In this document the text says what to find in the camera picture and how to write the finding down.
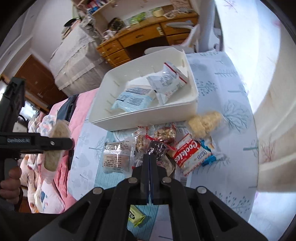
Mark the red apple snack packet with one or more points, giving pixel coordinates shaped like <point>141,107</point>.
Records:
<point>168,82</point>

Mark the grey office chair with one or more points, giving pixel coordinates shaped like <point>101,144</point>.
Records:
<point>203,36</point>

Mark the dark date walnut packet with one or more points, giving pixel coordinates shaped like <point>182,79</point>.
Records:
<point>157,148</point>

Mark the white plastic storage bin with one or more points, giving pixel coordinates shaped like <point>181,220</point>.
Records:
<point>182,105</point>

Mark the tree pattern tablecloth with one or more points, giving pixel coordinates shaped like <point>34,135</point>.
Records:
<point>224,115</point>

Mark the lace covered cabinet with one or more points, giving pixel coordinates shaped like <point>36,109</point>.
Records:
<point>76,65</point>

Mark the round rice cake packet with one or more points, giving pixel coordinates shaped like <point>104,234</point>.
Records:
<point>59,135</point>

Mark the yellow green candy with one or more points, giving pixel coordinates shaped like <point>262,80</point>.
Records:
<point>136,217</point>

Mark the left hand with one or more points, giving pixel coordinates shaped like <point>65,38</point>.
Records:
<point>11,187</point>

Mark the light blue snack packet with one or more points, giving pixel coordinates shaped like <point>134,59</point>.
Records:
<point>134,98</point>

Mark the nut date candy packet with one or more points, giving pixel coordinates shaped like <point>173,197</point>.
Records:
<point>147,134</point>

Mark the wooden desk with drawers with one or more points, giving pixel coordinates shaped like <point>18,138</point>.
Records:
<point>130,43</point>

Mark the beige soda cracker packet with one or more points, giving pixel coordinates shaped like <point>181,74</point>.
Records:
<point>164,162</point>

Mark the red white cookies packet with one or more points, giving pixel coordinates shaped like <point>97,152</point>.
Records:
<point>190,153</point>

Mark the teal striped placemat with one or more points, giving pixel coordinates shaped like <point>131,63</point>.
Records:
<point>106,179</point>

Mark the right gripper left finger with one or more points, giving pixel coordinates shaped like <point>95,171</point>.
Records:
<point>102,214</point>

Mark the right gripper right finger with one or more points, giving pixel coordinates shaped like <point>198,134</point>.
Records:
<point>197,213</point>

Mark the pink bed quilt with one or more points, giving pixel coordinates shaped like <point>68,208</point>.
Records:
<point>46,176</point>

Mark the clear printed biscuit packet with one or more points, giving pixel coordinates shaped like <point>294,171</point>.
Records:
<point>119,156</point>

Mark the brown wooden door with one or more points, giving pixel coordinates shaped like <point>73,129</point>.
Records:
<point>40,82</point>

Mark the yellow rice cracker packet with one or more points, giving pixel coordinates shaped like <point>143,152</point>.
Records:
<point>202,125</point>

